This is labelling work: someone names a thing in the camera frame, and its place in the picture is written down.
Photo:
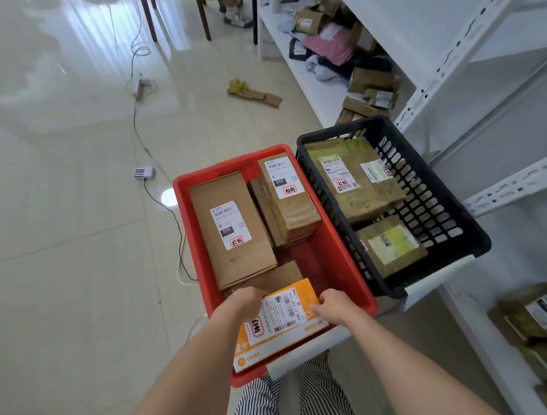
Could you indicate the person's left hand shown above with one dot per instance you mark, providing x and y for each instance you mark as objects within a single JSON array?
[{"x": 243, "y": 305}]

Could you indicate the person's right hand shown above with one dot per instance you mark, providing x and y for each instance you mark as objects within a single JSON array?
[{"x": 339, "y": 308}]

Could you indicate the large brown box 010 label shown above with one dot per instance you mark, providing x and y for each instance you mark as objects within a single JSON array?
[{"x": 239, "y": 269}]

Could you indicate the orange box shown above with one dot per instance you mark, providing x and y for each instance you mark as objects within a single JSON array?
[{"x": 240, "y": 344}]

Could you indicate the red plastic crate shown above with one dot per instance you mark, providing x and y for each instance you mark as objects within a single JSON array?
[{"x": 316, "y": 265}]

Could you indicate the brown parcel with yellow label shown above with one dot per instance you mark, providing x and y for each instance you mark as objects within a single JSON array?
[{"x": 384, "y": 265}]

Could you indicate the narrow brown labelled box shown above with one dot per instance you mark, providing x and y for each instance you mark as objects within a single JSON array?
[{"x": 299, "y": 218}]

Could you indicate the taped parcel with white label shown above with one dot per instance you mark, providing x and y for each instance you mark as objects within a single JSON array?
[{"x": 342, "y": 205}]

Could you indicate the narrow taped brown parcel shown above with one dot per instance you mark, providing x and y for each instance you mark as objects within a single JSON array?
[{"x": 391, "y": 192}]

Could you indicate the black plastic basket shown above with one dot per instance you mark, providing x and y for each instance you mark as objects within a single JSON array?
[{"x": 337, "y": 127}]

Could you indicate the pile of plastic mailer bags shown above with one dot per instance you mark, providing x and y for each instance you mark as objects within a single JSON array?
[{"x": 325, "y": 72}]

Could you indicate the cardboard box white label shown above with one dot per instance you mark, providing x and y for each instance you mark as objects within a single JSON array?
[{"x": 305, "y": 23}]

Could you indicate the person's right forearm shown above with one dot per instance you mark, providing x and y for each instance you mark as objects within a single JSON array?
[{"x": 406, "y": 367}]

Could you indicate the person's left forearm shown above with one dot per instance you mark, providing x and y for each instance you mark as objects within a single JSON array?
[{"x": 192, "y": 372}]

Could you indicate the person's striped trousers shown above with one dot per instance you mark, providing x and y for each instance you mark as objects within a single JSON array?
[{"x": 316, "y": 389}]

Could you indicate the flattened cardboard strip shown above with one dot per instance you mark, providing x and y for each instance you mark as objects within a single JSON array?
[{"x": 265, "y": 99}]

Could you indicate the small red striped power strip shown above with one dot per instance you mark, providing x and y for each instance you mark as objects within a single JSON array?
[{"x": 144, "y": 172}]

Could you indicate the yellow crumpled tape wad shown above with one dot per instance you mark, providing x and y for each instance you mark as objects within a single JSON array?
[{"x": 238, "y": 84}]

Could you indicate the white power strip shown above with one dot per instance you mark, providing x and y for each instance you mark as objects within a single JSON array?
[{"x": 137, "y": 87}]

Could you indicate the yellow table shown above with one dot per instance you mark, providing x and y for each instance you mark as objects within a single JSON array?
[{"x": 254, "y": 21}]

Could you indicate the brown wooden chair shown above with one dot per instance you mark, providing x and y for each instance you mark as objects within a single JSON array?
[{"x": 205, "y": 21}]

